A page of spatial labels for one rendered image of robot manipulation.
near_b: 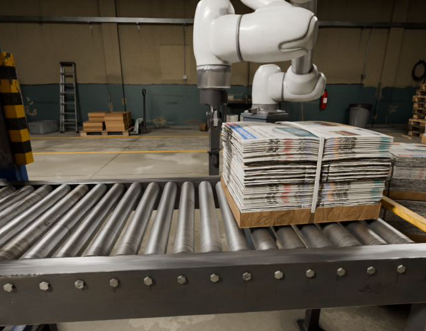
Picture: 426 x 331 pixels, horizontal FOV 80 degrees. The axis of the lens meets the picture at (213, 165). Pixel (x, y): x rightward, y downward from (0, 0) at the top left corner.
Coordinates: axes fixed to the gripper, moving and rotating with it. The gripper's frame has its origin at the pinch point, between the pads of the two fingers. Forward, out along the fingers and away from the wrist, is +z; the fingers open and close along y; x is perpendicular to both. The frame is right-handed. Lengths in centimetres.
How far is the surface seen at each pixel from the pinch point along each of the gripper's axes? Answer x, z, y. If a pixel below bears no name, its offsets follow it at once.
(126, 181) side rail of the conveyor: 31.7, 13.1, 22.8
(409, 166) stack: -98, 15, 42
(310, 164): -22.1, -3.2, -13.9
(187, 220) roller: 7.6, 13.2, -9.3
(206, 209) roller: 2.5, 13.2, -2.6
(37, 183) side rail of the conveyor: 64, 13, 23
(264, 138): -10.3, -9.7, -15.0
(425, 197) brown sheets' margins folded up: -107, 30, 38
